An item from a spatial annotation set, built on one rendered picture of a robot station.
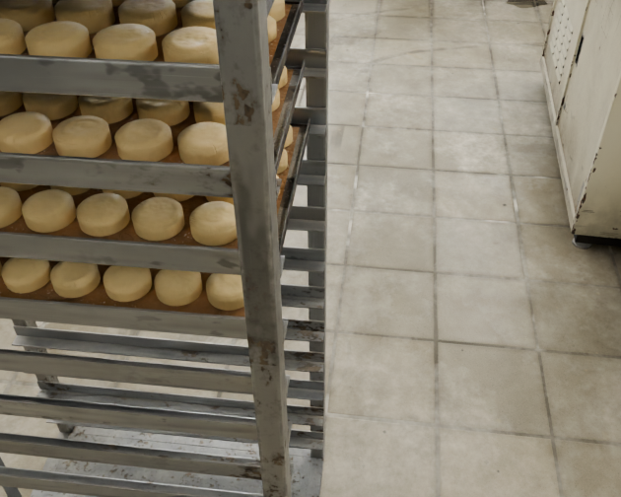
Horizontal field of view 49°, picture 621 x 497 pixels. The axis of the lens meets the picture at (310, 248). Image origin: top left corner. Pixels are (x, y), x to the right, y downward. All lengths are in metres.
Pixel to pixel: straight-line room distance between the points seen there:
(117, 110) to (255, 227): 0.20
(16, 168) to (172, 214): 0.15
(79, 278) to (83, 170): 0.19
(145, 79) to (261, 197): 0.12
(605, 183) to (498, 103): 1.09
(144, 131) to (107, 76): 0.10
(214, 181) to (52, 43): 0.17
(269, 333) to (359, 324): 1.48
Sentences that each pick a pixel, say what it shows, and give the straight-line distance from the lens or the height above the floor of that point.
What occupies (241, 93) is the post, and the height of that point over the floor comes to 1.33.
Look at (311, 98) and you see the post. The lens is 1.01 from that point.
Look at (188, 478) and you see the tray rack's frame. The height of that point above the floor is 0.15.
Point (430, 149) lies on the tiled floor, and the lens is 2.91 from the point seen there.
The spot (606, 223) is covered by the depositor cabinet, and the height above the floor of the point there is 0.15.
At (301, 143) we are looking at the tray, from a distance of 0.98.
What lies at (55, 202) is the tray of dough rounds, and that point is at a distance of 0.73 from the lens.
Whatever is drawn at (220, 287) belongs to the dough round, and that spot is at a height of 1.06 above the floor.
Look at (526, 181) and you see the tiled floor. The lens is 2.80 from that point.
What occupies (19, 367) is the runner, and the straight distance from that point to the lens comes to 0.86.
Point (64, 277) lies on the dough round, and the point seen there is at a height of 1.06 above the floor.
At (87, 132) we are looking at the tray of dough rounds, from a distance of 0.65.
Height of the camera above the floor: 1.57
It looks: 41 degrees down
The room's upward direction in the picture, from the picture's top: 1 degrees counter-clockwise
